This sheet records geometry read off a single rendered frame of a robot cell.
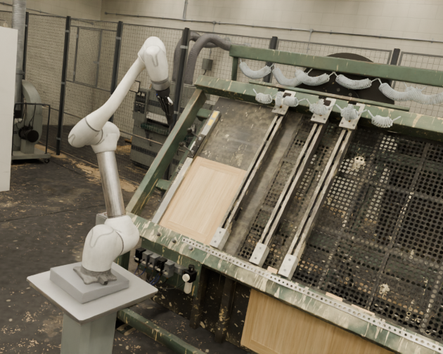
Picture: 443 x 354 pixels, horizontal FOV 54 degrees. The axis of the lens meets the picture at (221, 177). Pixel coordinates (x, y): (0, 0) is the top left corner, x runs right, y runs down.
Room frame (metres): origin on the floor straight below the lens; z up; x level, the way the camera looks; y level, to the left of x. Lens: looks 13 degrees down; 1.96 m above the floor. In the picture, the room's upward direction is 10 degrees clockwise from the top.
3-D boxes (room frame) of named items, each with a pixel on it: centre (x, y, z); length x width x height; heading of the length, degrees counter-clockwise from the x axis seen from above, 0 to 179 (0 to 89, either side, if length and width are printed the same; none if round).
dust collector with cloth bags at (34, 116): (7.22, 3.65, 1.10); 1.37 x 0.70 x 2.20; 53
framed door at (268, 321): (2.33, -0.70, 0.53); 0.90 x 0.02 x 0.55; 59
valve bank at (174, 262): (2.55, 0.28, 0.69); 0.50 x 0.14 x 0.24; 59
